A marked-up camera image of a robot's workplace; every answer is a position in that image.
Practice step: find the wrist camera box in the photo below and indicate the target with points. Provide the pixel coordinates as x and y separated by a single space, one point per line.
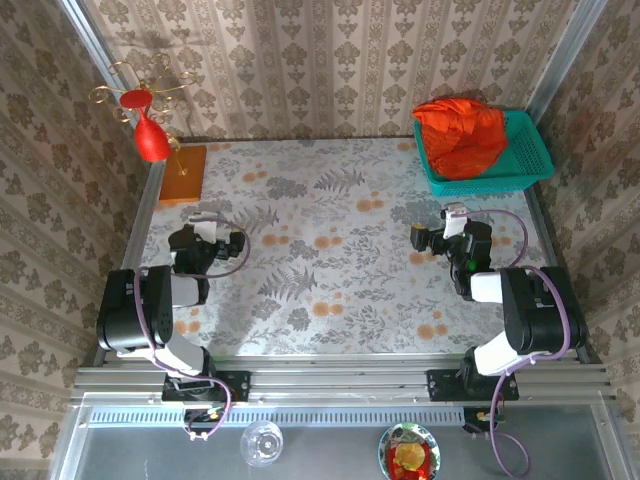
454 220
206 232

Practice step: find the orange wooden base board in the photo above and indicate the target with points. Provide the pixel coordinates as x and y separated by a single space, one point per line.
182 185

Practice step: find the orange t-shirt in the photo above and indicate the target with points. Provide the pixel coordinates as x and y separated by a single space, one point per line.
460 140

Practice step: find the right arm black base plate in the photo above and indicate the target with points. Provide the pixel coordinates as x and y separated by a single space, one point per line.
440 385

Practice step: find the teal plastic basket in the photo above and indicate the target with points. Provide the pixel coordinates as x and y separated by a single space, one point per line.
525 150

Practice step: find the clear drinking glass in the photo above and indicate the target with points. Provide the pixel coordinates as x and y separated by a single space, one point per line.
261 444

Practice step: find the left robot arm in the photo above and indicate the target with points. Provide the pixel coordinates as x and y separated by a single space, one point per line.
150 310

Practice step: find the aluminium rail beam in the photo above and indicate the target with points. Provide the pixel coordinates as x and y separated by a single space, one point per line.
340 382

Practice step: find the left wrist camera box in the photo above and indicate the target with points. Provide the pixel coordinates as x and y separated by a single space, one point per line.
206 232

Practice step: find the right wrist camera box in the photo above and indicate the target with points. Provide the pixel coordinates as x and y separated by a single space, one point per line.
454 220

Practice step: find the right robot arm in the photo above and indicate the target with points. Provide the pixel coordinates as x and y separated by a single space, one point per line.
540 310

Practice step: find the patterned bowl with food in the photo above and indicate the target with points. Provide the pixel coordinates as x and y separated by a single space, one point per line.
409 452

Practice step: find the floral table mat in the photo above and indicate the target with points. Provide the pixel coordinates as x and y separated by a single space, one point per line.
330 280

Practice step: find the red goblet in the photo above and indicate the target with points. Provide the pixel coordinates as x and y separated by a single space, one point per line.
150 142

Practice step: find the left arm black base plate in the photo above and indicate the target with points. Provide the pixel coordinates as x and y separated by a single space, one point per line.
235 385

